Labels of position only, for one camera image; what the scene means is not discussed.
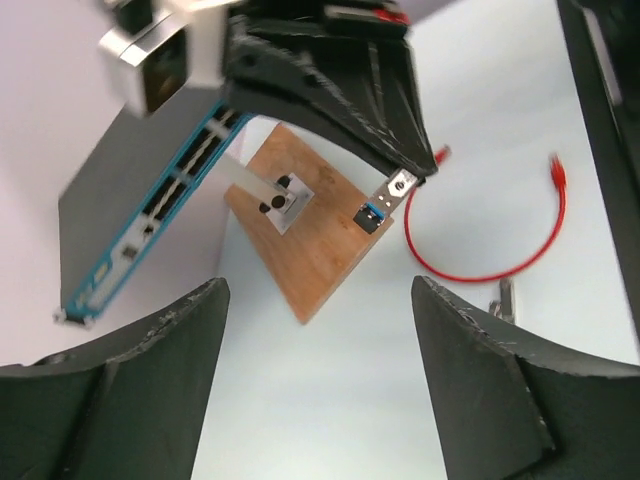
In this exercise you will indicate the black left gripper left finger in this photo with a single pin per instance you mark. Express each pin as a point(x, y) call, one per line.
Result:
point(128, 405)

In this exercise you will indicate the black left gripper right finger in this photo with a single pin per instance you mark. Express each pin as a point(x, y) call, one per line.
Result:
point(510, 404)

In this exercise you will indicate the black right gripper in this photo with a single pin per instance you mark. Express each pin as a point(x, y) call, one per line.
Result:
point(339, 69)

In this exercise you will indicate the silver SFP module black end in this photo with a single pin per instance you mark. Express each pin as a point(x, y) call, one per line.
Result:
point(504, 306)

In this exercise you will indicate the silver SFP module blue latch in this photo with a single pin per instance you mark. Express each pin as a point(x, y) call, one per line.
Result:
point(384, 201)

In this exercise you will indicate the wooden base board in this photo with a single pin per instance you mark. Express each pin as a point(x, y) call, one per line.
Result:
point(311, 255)

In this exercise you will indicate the metal stand bracket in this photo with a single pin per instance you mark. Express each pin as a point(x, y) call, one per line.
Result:
point(285, 200)

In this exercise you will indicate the blue network switch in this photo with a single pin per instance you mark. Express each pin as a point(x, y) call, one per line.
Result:
point(127, 192)

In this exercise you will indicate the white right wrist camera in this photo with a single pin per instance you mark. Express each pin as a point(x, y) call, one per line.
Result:
point(155, 48)

